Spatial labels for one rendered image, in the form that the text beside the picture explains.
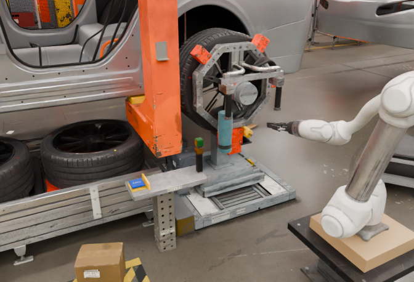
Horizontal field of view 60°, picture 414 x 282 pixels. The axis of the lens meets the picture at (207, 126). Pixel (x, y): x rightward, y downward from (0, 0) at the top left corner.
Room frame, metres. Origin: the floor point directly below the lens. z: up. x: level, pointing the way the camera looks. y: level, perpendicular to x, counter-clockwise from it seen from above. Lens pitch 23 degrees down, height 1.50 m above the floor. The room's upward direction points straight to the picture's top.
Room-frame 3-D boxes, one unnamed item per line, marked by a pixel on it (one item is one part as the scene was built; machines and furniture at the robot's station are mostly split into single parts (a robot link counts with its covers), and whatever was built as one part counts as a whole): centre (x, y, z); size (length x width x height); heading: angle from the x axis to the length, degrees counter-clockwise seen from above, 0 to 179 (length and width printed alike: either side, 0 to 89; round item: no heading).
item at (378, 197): (1.43, -0.75, 0.53); 0.18 x 0.16 x 0.22; 131
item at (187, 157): (2.29, 0.20, 0.26); 0.42 x 0.18 x 0.35; 26
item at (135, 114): (2.25, 0.40, 0.69); 0.52 x 0.17 x 0.35; 26
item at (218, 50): (2.18, -0.17, 0.85); 0.54 x 0.07 x 0.54; 116
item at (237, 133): (2.21, -0.15, 0.48); 0.16 x 0.12 x 0.17; 26
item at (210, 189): (2.34, -0.12, 0.13); 0.50 x 0.36 x 0.10; 116
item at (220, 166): (2.33, -0.09, 0.32); 0.40 x 0.30 x 0.28; 116
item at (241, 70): (2.02, -0.13, 1.03); 0.19 x 0.18 x 0.11; 26
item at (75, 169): (2.19, 0.76, 0.39); 0.66 x 0.66 x 0.24
